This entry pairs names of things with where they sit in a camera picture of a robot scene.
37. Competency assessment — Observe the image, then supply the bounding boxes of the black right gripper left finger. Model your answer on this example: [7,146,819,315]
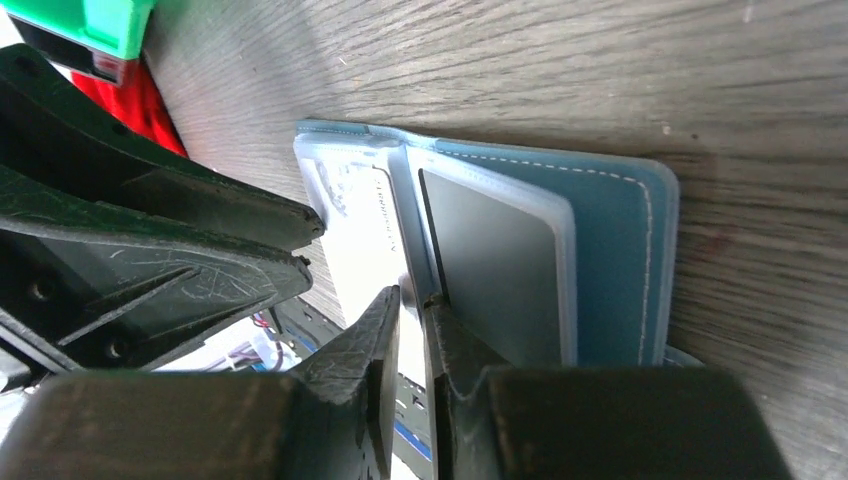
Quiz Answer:
[1,286,401,479]

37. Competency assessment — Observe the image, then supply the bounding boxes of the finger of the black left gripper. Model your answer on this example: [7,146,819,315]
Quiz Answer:
[1,44,325,250]
[1,214,312,371]

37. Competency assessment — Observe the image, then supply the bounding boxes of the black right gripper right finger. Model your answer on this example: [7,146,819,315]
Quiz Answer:
[422,295,791,479]

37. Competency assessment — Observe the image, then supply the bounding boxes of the blue card holder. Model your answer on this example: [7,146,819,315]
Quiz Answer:
[293,120,695,367]

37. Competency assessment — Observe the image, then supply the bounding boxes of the white silver credit card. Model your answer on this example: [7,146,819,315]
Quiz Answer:
[299,156,426,386]

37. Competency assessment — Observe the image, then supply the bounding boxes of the green bin with dark cards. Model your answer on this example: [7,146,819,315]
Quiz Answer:
[1,0,157,86]

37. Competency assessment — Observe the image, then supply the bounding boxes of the red cloth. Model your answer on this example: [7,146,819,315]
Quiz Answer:
[71,61,188,157]

